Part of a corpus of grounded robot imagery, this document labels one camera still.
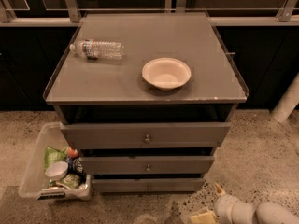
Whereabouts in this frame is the orange round object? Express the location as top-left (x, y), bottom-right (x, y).
top-left (66, 147), bottom-right (78, 158)

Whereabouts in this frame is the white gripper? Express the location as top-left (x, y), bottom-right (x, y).
top-left (190, 183), bottom-right (258, 224)

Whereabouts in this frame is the small white bowl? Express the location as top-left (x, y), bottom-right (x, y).
top-left (45, 161), bottom-right (68, 180)

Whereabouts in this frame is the grey drawer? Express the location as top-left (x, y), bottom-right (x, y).
top-left (80, 156), bottom-right (214, 175)
top-left (92, 178), bottom-right (204, 193)
top-left (60, 122), bottom-right (231, 149)

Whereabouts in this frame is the metal window frame rail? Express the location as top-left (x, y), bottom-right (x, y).
top-left (1, 0), bottom-right (299, 27)

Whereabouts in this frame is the green snack packet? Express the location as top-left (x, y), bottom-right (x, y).
top-left (57, 174), bottom-right (81, 189)

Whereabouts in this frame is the grey drawer cabinet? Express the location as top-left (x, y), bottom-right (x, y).
top-left (44, 13), bottom-right (249, 181)

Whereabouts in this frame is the dark blue snack bag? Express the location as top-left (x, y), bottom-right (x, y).
top-left (64, 156), bottom-right (84, 175)

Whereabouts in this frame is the clear plastic water bottle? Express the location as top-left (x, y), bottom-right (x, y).
top-left (69, 39), bottom-right (123, 60)

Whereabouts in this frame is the grey bottom drawer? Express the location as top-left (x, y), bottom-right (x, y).
top-left (92, 178), bottom-right (204, 193)

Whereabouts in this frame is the grey middle drawer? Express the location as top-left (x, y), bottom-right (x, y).
top-left (80, 156), bottom-right (214, 175)

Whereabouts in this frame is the white paper bowl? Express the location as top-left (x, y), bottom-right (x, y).
top-left (141, 58), bottom-right (192, 91)

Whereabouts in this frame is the clear plastic storage bin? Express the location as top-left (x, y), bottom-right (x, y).
top-left (19, 122), bottom-right (92, 201)

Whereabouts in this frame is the grey top drawer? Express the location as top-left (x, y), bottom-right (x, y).
top-left (60, 122), bottom-right (231, 149)

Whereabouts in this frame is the green chip bag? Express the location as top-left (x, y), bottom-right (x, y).
top-left (44, 146), bottom-right (67, 170)

